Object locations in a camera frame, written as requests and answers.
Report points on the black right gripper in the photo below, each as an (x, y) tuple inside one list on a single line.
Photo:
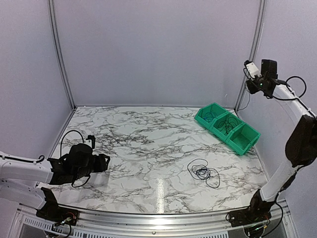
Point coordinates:
[(251, 88)]

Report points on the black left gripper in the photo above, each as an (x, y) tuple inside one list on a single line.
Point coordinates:
[(101, 165)]

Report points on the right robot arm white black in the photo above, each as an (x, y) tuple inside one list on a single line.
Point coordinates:
[(300, 148)]

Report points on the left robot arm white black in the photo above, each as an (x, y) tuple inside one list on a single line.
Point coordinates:
[(15, 169)]

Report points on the green three-compartment plastic bin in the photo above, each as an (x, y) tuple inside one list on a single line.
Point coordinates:
[(227, 127)]

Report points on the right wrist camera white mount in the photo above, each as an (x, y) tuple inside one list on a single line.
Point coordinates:
[(252, 69)]

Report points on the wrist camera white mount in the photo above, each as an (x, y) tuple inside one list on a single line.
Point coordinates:
[(91, 141), (252, 69)]

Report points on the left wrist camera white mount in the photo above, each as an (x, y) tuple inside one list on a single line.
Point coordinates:
[(91, 141)]

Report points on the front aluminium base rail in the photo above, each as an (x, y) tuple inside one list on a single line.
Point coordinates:
[(102, 224)]

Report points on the left aluminium frame post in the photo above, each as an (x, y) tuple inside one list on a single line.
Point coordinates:
[(59, 55)]

